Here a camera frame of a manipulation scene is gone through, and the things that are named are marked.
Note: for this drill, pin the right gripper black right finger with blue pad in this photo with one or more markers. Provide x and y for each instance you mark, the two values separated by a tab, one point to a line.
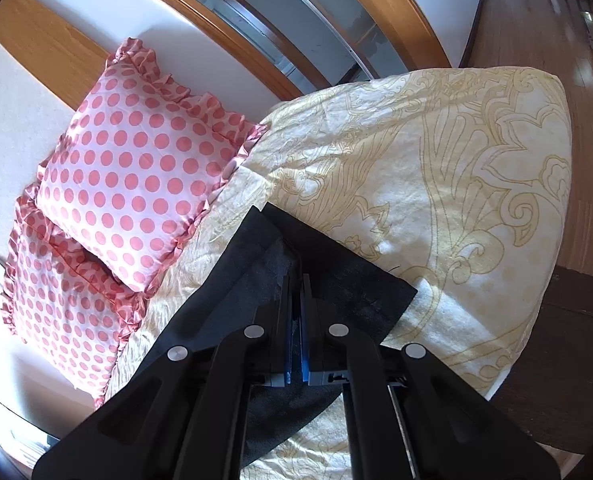
408	415

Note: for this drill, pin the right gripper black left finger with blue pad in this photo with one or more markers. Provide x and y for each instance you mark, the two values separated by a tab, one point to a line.
185	415

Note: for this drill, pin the black pants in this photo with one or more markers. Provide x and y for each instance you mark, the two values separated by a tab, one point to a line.
269	244

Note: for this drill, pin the pink polka dot pillow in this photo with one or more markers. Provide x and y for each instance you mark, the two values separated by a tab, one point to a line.
140	164
63	303

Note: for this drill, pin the cream patterned bed quilt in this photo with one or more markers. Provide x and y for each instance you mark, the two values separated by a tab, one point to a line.
456	181

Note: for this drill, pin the wooden headboard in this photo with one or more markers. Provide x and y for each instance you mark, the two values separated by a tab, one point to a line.
57	54

